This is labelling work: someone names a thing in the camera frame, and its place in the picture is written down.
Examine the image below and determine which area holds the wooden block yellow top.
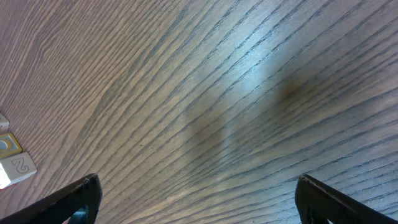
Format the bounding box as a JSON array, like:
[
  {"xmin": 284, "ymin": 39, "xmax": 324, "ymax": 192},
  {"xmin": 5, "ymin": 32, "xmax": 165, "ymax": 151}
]
[{"xmin": 0, "ymin": 133, "xmax": 22, "ymax": 159}]

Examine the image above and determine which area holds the wooden block red letter M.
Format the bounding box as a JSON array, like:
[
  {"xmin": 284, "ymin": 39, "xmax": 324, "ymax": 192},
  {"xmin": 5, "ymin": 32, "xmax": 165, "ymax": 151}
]
[{"xmin": 1, "ymin": 152, "xmax": 37, "ymax": 189}]

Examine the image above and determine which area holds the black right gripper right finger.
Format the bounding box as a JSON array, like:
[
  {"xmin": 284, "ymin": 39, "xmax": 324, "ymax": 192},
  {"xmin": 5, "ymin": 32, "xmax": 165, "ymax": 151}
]
[{"xmin": 295, "ymin": 175, "xmax": 397, "ymax": 224}]

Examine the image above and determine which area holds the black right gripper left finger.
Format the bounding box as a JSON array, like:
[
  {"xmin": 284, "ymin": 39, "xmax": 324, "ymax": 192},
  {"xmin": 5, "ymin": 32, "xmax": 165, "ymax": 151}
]
[{"xmin": 1, "ymin": 174, "xmax": 102, "ymax": 224}]

